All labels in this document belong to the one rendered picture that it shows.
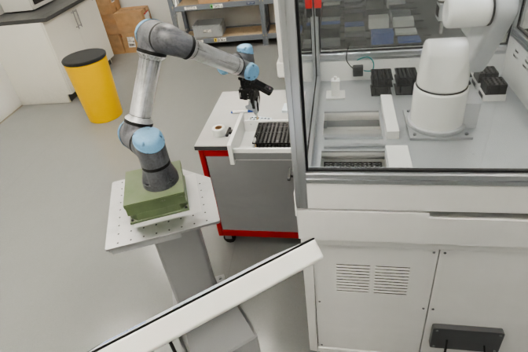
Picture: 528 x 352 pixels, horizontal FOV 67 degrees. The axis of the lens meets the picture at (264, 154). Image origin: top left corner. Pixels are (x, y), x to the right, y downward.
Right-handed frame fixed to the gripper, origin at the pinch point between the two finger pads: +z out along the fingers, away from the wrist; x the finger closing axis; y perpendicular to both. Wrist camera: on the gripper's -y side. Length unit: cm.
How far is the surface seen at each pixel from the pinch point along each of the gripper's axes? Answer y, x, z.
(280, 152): -23.5, 33.7, -1.0
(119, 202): 41, 68, 11
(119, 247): 24, 90, 11
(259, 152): -14.7, 35.4, -1.0
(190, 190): 13, 54, 11
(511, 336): -121, 56, 58
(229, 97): 32.3, -32.4, 10.8
